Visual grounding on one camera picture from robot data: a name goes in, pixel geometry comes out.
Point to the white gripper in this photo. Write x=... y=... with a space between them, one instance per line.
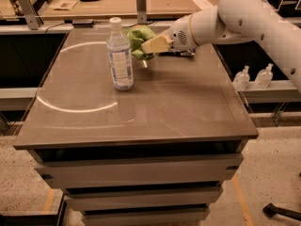
x=179 y=35

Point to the green rice chip bag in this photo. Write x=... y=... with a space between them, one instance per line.
x=137 y=35

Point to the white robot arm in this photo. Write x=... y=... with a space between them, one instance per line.
x=236 y=21

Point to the blue chip bag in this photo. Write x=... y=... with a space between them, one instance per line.
x=186 y=53

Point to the clear plastic water bottle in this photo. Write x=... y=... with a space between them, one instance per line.
x=120 y=56

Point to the left sanitizer pump bottle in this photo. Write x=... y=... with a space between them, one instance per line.
x=241 y=79

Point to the sanitizer pump bottle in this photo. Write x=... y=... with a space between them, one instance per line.
x=264 y=77
x=241 y=79

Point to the right sanitizer pump bottle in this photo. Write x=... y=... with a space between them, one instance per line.
x=264 y=77

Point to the white paper sheet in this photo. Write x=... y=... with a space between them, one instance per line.
x=203 y=4

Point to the printed paper card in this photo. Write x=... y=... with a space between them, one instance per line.
x=64 y=5

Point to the grey drawer cabinet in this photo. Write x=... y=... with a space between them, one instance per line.
x=158 y=152

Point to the black chair base leg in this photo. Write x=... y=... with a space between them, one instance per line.
x=270 y=210

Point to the metal bracket centre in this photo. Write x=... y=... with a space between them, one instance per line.
x=141 y=9

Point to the metal bracket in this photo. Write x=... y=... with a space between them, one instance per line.
x=33 y=20
x=141 y=9

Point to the metal bracket left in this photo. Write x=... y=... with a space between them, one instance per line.
x=33 y=20

